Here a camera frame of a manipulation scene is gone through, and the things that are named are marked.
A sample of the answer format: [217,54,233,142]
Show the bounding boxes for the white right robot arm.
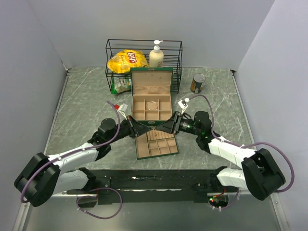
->
[156,111,286,201]

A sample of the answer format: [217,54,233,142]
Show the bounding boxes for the green snack bag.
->
[111,76,131,94]

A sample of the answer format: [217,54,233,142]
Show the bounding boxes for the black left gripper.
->
[107,115,152,144]

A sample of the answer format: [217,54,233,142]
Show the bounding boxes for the yellow food can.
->
[190,73,205,94]

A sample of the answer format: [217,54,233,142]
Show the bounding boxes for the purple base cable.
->
[76,187,123,219]

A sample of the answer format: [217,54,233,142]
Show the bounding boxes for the green jewelry box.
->
[130,67,173,126]

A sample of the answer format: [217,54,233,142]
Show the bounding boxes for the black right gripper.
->
[155,111,201,136]

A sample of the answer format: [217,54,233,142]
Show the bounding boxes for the black wire rack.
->
[105,39,182,94]

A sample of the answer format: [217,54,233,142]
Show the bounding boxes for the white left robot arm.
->
[14,115,152,207]

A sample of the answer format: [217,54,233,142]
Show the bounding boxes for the cream lotion pump bottle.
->
[149,40,164,67]

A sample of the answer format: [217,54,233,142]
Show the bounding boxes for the yellow chips bag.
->
[107,50,149,74]

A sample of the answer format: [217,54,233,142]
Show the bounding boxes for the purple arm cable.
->
[187,94,295,193]
[20,100,122,204]

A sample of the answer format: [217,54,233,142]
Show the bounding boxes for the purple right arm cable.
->
[187,94,295,193]

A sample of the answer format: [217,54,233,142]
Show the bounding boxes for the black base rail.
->
[67,169,237,205]

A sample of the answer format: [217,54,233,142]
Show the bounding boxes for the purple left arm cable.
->
[20,100,122,204]

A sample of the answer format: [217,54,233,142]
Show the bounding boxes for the green jewelry tray insert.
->
[135,130,179,160]

